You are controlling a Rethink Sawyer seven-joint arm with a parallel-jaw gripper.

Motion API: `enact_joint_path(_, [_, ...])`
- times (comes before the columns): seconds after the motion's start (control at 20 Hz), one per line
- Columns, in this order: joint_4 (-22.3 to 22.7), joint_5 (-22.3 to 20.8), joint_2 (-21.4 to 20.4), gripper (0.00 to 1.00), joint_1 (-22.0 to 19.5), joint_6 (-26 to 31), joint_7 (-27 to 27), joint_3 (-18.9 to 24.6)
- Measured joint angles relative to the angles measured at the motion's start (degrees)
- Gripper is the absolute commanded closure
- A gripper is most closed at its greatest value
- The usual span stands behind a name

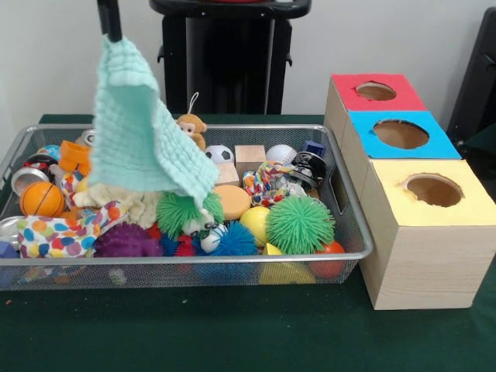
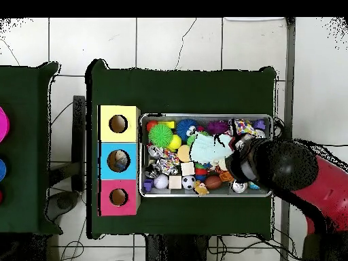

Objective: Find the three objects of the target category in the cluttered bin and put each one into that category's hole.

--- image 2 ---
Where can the mint green cloth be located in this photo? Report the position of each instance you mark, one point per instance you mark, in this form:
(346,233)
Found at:
(206,149)

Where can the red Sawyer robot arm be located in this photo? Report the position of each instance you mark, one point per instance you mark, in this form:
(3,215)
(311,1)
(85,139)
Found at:
(288,166)

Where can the wooden box with three holes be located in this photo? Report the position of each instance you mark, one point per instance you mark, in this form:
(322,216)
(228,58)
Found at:
(104,149)

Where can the yellow ball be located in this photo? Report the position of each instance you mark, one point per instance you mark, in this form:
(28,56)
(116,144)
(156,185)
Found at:
(174,142)

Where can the green spiky ball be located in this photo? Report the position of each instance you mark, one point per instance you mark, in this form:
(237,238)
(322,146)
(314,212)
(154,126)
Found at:
(161,135)

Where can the blue spiky ball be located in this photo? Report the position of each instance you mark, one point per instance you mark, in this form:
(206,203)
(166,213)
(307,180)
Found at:
(187,126)

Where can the wooden cube block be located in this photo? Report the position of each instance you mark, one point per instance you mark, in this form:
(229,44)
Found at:
(175,182)

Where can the white baseball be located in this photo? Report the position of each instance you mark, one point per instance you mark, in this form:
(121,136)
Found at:
(161,181)

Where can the small soccer ball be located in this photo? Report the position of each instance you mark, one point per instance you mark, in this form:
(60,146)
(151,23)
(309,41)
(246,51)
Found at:
(188,182)

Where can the purple spiky ball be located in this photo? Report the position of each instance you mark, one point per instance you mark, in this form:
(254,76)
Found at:
(217,128)

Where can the brown monkey plush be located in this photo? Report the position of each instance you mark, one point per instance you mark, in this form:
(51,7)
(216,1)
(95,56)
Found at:
(200,188)

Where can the dark green tablecloth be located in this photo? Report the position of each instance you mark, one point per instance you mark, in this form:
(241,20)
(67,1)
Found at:
(179,92)

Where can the small brown football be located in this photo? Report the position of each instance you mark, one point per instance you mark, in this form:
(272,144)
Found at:
(212,182)

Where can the black upright panel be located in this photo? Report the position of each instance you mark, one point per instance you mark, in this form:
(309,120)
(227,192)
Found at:
(79,141)

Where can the side table with green cloth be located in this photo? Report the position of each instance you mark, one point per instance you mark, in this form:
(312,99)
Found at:
(27,136)

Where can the pink round object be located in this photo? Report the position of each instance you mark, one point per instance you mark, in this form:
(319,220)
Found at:
(3,125)

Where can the blue round object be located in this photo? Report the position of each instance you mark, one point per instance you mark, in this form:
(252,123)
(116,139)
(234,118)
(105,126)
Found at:
(2,169)

